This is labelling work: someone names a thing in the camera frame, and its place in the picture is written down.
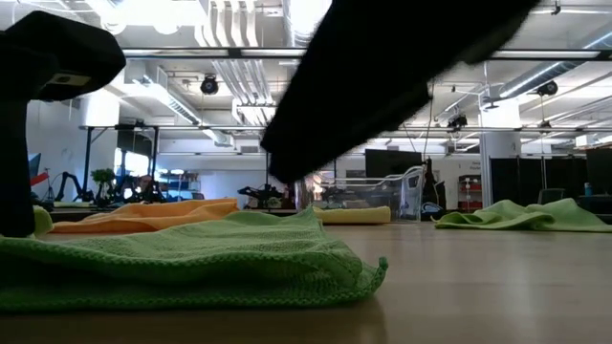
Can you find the person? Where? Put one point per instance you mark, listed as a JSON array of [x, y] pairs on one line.
[[144, 184]]

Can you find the black television screen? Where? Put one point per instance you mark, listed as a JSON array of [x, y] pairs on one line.
[[392, 162]]

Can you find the black partition panel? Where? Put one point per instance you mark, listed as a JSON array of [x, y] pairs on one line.
[[526, 174], [600, 169]]

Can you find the clear plastic bin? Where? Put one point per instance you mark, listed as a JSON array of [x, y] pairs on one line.
[[406, 191]]

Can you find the lime green microfiber towel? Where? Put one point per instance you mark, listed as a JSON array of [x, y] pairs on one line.
[[516, 217], [43, 221]]

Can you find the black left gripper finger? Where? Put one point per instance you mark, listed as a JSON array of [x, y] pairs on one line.
[[16, 167]]

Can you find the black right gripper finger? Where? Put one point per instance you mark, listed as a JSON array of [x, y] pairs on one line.
[[334, 114]]

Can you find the red flat object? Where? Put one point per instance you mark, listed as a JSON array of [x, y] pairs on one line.
[[40, 178]]

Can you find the orange microfiber towel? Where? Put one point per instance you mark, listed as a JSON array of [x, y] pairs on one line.
[[143, 217]]

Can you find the black ceiling-mounted camera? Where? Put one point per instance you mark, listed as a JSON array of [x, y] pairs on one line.
[[209, 85], [547, 89], [456, 122]]

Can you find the dark office chair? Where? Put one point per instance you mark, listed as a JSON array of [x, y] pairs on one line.
[[551, 196]]

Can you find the silver computer monitor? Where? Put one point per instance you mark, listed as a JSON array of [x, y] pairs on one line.
[[34, 165]]

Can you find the red shelf unit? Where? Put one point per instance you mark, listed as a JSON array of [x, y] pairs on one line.
[[471, 191]]

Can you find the green potted plant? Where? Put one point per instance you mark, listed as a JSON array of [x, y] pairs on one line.
[[103, 176]]

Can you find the silver ceiling air duct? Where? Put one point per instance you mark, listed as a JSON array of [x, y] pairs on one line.
[[299, 19]]

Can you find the long ceiling light strip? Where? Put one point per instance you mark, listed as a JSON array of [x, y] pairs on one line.
[[191, 52]]

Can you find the black background robot arm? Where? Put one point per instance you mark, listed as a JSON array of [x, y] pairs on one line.
[[68, 176], [260, 193]]

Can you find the yellow microfiber towel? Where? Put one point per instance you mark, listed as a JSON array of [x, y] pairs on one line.
[[354, 216]]

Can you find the black metal stand frame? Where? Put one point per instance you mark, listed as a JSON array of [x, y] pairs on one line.
[[87, 157]]

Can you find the blue bottle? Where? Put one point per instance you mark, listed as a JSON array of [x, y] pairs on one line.
[[588, 188]]

